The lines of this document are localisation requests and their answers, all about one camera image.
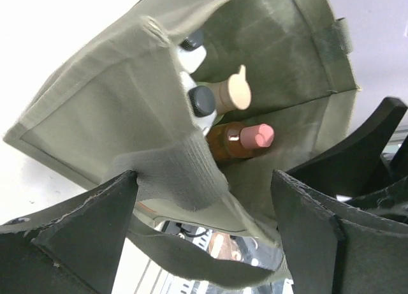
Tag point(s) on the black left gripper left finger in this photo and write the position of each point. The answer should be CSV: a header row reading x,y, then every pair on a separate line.
x,y
71,247

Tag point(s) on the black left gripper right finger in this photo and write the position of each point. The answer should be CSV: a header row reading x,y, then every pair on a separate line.
x,y
336,247

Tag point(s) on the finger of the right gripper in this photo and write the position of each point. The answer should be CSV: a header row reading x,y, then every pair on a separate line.
x,y
346,168

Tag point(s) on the beige pump bottle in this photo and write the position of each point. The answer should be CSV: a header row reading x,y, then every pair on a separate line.
x,y
233,93

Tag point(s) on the olive green canvas bag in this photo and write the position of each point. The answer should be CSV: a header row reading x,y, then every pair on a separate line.
x,y
117,105

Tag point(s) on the white bottle dark cap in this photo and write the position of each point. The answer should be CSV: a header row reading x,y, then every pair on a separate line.
x,y
202,101
191,52

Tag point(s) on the amber bottle pink cap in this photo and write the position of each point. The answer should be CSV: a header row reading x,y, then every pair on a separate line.
x,y
236,140

